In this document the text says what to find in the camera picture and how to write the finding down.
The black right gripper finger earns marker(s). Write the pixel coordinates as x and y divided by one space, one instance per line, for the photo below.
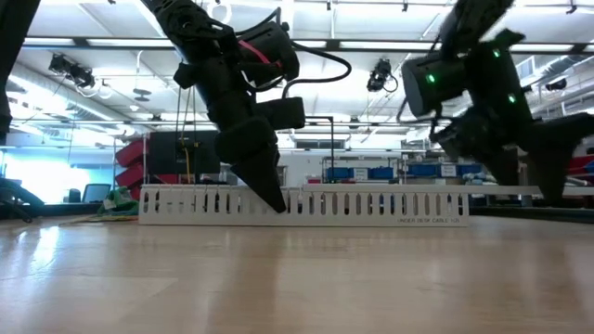
552 171
506 169

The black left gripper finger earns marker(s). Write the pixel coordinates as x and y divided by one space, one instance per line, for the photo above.
264 181

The white duct cover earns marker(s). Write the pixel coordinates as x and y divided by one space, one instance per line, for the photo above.
394 188

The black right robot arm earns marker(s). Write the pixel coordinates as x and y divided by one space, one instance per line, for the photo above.
473 18

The large red bin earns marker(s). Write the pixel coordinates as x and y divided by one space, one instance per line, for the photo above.
582 166

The white blue roll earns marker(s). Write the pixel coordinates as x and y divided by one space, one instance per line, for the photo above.
473 177

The blue storage bin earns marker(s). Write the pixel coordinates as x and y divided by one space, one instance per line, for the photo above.
424 170
469 170
341 173
381 173

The white air vent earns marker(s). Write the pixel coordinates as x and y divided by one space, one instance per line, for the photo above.
530 68

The small black fixture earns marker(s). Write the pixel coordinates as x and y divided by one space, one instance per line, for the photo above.
556 84

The black monitor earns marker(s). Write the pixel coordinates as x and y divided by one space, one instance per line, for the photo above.
167 153

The red storage bin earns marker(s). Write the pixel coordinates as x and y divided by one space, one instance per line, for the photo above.
130 176
132 153

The long strip light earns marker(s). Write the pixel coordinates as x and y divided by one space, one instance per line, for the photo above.
385 45
130 42

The small dark chair back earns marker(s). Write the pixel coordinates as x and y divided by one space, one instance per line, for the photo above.
75 196

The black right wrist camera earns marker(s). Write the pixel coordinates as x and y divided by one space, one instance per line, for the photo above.
431 83

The black mounted camera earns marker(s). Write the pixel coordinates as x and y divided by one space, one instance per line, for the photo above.
378 76
74 72

